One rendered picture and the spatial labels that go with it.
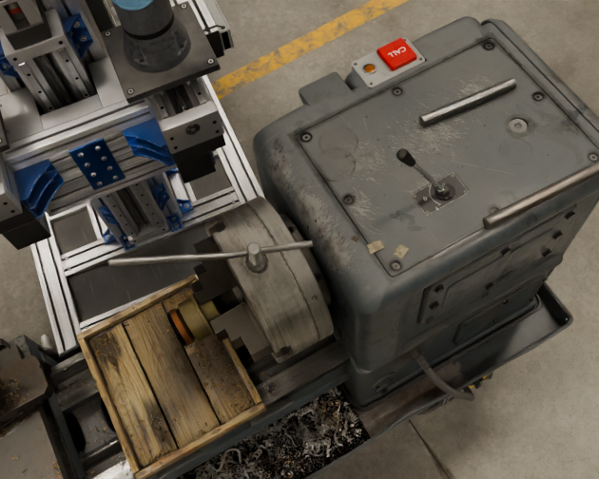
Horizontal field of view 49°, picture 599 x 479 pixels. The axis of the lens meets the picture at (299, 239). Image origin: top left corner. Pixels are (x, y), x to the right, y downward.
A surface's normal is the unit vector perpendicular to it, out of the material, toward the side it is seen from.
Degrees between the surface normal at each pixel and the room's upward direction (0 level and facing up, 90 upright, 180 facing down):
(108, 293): 0
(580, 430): 0
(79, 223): 0
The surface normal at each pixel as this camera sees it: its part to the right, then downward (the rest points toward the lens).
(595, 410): -0.07, -0.45
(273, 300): 0.24, 0.12
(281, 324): 0.36, 0.39
